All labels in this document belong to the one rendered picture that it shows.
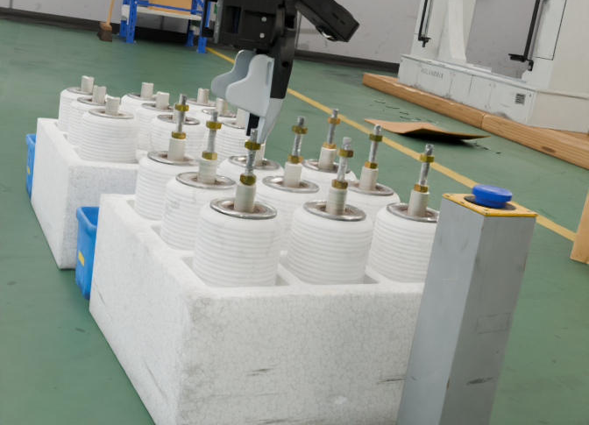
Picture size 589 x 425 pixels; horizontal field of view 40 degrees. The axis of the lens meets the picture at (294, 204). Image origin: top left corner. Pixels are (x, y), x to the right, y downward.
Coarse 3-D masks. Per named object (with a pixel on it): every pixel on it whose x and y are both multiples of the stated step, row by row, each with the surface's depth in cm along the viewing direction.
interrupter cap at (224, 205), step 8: (216, 200) 91; (224, 200) 92; (232, 200) 92; (216, 208) 88; (224, 208) 88; (232, 208) 90; (256, 208) 91; (264, 208) 91; (272, 208) 91; (232, 216) 87; (240, 216) 86; (248, 216) 87; (256, 216) 87; (264, 216) 87; (272, 216) 88
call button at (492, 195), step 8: (480, 184) 84; (472, 192) 83; (480, 192) 82; (488, 192) 81; (496, 192) 81; (504, 192) 82; (480, 200) 82; (488, 200) 82; (496, 200) 81; (504, 200) 81
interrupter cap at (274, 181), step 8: (272, 176) 108; (280, 176) 109; (264, 184) 104; (272, 184) 103; (280, 184) 106; (304, 184) 107; (312, 184) 107; (296, 192) 102; (304, 192) 103; (312, 192) 103
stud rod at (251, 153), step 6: (252, 132) 88; (252, 138) 88; (252, 150) 88; (252, 156) 88; (246, 162) 89; (252, 162) 88; (246, 168) 89; (252, 168) 89; (246, 174) 89; (252, 174) 89
